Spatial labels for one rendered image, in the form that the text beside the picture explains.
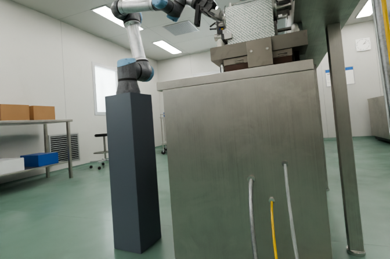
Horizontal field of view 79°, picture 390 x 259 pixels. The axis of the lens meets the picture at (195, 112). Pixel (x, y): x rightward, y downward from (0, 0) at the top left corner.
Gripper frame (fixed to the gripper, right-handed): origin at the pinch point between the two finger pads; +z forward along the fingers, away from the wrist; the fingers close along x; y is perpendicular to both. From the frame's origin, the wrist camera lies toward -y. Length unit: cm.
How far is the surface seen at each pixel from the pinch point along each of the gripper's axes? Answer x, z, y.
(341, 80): 5, 70, 4
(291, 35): -28, 42, 3
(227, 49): -27.8, 22.5, -14.0
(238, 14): -8.1, 10.1, 5.5
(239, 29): -8.1, 15.3, -0.5
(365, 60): 549, 127, 185
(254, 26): -8.1, 21.0, 4.0
